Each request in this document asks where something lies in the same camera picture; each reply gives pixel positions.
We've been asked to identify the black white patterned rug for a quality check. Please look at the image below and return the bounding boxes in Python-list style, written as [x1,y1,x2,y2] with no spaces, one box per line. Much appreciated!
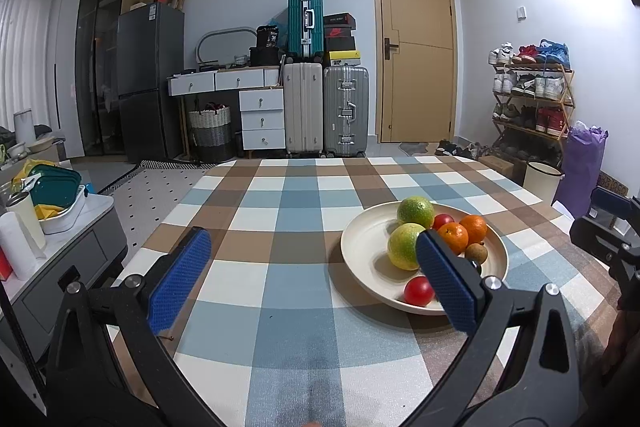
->
[97,159,236,253]

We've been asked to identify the silver hard suitcase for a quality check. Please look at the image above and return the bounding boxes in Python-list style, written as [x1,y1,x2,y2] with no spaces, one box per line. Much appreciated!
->
[322,66,370,158]

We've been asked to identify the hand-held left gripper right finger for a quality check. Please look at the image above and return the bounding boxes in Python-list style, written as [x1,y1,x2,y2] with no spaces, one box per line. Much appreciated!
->
[400,229,588,427]

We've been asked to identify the cream tumbler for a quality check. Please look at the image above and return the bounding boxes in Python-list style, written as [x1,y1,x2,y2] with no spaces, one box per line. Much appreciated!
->
[6,193,47,253]

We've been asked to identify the oval mirror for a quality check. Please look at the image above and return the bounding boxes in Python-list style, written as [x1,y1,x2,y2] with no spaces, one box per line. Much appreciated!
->
[196,26,257,68]

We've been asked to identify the brown patterned mat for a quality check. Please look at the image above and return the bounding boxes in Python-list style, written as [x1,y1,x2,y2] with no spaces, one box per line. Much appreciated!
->
[597,172,632,196]

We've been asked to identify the white curtain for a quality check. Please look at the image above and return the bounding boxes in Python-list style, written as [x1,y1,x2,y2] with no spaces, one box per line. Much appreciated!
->
[0,0,61,132]

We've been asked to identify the checked blue brown tablecloth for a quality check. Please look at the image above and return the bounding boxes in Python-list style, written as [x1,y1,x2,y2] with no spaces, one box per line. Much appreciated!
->
[107,156,626,427]

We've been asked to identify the green citrus fruit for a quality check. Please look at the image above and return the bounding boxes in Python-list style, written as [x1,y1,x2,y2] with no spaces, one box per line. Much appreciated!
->
[397,197,436,230]

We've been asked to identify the dark grey fridge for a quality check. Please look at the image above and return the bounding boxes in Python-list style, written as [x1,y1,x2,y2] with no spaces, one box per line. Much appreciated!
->
[117,3,186,164]

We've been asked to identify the yellow-green citrus fruit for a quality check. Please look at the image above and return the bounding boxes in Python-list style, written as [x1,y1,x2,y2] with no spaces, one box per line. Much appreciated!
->
[387,223,426,271]

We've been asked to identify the orange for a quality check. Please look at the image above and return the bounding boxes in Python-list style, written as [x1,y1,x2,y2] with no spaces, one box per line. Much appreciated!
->
[436,223,470,256]
[459,214,488,245]

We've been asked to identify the cream trash bin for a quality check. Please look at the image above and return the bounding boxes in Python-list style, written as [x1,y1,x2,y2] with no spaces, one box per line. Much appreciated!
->
[522,161,565,206]

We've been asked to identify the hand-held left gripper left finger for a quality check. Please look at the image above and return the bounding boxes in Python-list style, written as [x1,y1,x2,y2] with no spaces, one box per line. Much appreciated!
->
[45,227,223,427]

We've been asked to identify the cream round plate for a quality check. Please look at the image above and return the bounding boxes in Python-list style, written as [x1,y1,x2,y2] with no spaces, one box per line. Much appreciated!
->
[341,201,509,317]

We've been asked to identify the white drawer desk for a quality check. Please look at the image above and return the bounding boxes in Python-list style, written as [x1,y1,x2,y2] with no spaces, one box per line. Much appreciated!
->
[167,67,287,152]

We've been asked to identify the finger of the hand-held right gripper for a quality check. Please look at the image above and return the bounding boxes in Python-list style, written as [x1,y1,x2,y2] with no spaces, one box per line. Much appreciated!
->
[590,186,640,233]
[570,217,632,266]

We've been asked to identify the black storage box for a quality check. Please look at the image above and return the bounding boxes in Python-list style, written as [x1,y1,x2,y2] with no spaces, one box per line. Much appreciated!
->
[249,47,286,68]

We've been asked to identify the woven grey white basket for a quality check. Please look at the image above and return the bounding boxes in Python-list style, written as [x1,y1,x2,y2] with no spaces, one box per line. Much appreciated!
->
[187,104,235,162]

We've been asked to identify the person's right hand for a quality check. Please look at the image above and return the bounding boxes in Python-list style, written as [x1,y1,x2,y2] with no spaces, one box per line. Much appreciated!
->
[600,307,640,390]

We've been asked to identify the brown cardboard box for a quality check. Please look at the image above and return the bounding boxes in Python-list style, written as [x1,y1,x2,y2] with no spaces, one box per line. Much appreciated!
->
[478,154,527,185]

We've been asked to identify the white pedal bin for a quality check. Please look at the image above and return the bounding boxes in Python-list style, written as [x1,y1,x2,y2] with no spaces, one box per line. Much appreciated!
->
[13,109,37,144]

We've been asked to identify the white paper towel roll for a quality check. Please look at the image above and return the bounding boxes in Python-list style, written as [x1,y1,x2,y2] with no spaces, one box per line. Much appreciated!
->
[0,211,38,282]

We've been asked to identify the white dish rack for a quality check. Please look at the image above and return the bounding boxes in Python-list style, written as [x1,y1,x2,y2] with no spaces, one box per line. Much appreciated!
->
[22,163,93,235]

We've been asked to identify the tall dark glass cabinet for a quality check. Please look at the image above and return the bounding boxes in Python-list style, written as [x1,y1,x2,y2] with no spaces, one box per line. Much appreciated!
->
[75,0,156,158]

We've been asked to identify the beige hard suitcase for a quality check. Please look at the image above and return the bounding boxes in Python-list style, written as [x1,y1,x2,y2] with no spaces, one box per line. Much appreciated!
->
[283,62,324,158]

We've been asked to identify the scattered loose shoes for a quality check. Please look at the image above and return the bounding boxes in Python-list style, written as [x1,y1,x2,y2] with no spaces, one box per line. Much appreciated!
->
[434,139,496,160]

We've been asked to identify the grey side table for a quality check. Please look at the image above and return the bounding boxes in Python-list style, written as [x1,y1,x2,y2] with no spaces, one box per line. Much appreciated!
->
[0,194,128,348]

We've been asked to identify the tan wooden door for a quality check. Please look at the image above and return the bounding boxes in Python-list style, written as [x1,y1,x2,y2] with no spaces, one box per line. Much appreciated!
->
[371,0,460,144]

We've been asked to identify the teal hard suitcase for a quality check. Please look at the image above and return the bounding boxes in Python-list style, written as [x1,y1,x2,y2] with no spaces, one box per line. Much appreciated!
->
[287,0,325,60]

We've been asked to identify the purple bag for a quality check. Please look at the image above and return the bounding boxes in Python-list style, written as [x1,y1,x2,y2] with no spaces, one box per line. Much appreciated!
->
[555,122,609,220]

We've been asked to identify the black labelled bag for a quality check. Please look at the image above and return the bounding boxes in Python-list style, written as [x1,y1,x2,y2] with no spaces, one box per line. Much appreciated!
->
[256,25,280,48]

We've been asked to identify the yellow black shoe box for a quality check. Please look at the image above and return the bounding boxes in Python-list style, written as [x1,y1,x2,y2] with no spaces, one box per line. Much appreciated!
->
[327,50,362,68]

